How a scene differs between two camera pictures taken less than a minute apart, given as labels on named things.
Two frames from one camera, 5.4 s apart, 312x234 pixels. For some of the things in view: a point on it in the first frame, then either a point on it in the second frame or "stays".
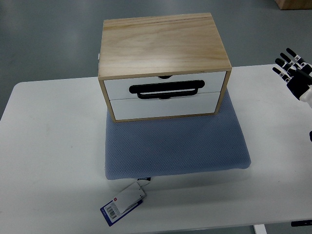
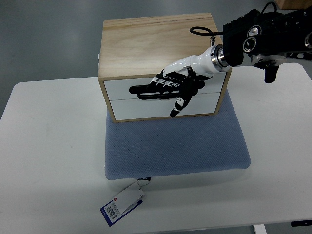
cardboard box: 294,4 stays
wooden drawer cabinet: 162,67 stays
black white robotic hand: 297,72 → 183,78
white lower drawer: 200,103 stays
